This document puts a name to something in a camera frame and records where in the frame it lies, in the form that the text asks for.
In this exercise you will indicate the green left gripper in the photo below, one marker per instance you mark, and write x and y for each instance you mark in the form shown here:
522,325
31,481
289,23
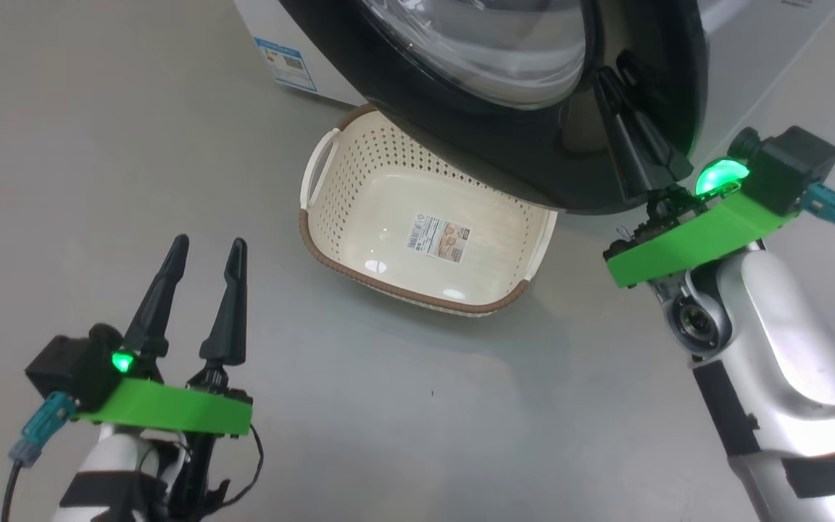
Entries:
171,409

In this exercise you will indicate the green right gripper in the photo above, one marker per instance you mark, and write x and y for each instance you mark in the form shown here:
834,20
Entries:
693,235

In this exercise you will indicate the dark round washer door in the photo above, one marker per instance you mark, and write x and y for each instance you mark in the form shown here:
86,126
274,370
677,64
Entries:
519,159

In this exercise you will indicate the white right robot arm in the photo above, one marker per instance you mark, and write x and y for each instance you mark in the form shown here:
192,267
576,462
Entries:
780,362

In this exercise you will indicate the white front-load washing machine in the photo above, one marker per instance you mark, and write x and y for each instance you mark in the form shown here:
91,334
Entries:
765,58

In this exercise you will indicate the cream perforated laundry basket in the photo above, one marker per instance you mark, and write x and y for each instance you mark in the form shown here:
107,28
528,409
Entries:
388,217

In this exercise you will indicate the basket product label sticker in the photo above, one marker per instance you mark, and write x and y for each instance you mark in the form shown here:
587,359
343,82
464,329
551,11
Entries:
439,235

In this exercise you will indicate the blue energy label sticker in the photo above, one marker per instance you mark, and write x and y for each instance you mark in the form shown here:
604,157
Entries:
285,65

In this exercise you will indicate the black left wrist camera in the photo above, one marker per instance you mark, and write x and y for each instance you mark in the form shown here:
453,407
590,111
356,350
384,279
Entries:
62,366

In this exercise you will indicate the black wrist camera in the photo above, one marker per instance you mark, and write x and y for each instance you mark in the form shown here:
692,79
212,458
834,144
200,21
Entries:
791,167
62,366

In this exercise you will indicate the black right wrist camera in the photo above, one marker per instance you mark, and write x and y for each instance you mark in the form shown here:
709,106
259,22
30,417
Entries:
791,167

